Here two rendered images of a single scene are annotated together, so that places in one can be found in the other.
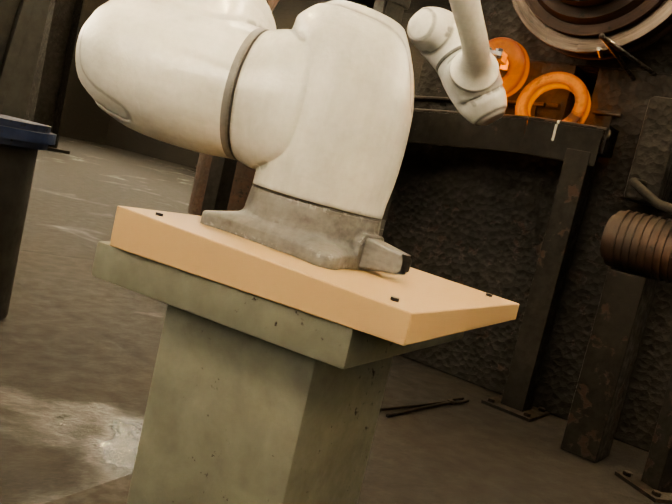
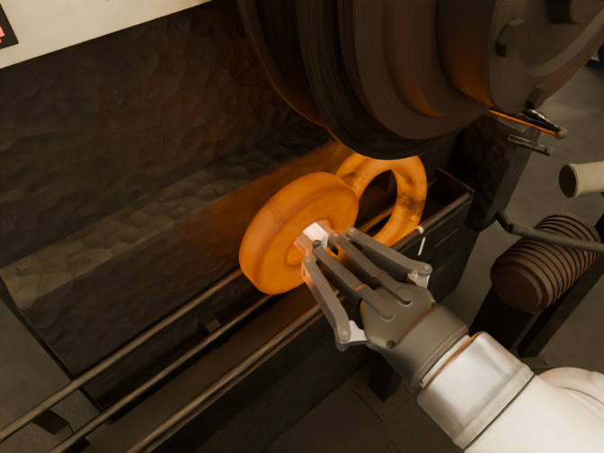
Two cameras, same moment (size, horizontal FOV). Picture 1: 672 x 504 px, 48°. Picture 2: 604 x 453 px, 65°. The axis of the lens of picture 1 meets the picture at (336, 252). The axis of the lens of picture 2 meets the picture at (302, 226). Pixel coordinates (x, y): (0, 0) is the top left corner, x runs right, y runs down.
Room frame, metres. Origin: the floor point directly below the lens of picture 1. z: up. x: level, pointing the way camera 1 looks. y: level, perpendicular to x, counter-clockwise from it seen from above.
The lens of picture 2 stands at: (1.94, 0.03, 1.24)
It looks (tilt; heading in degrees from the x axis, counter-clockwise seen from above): 48 degrees down; 285
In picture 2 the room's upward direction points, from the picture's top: straight up
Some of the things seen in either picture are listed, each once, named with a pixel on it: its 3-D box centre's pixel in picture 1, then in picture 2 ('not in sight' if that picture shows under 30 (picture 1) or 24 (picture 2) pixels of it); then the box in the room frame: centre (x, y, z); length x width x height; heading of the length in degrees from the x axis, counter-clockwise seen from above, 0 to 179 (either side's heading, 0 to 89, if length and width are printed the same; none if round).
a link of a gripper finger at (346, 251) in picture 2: not in sight; (367, 272); (1.94, -0.26, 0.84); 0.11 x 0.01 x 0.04; 143
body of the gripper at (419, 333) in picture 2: not in sight; (407, 325); (1.90, -0.21, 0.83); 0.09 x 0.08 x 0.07; 145
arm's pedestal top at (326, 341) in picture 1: (294, 293); not in sight; (0.87, 0.04, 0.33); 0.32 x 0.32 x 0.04; 62
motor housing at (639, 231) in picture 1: (635, 341); (512, 313); (1.60, -0.66, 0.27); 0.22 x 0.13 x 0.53; 54
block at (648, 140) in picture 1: (658, 153); (486, 164); (1.78, -0.67, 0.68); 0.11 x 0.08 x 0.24; 144
